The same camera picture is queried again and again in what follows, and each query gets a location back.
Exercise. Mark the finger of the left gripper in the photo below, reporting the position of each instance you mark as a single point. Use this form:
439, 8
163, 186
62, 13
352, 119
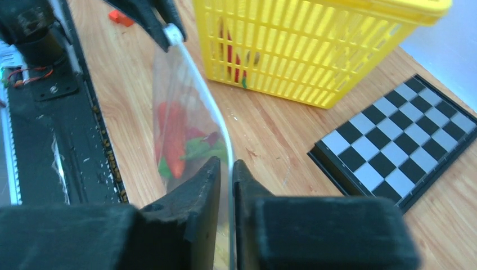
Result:
168, 11
140, 11

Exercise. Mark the polka dot zip bag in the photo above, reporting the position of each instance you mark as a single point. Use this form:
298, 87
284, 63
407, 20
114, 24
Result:
177, 79

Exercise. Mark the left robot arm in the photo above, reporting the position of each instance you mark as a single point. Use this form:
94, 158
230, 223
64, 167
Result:
27, 25

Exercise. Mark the black white checkerboard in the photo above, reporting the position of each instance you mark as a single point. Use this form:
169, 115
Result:
398, 146

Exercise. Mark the orange carrot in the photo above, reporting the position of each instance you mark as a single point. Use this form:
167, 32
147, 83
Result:
171, 143

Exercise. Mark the small red chili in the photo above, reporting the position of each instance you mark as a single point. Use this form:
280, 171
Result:
238, 75

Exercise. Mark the yellow plastic basket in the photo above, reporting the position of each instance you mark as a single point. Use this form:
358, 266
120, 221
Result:
313, 52

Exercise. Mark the green star fruit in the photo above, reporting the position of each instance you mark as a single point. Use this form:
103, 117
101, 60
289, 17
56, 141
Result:
198, 148

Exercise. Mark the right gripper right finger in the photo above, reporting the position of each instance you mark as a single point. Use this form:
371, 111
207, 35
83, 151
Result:
307, 232

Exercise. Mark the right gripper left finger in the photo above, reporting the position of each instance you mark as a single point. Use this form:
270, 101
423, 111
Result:
176, 231

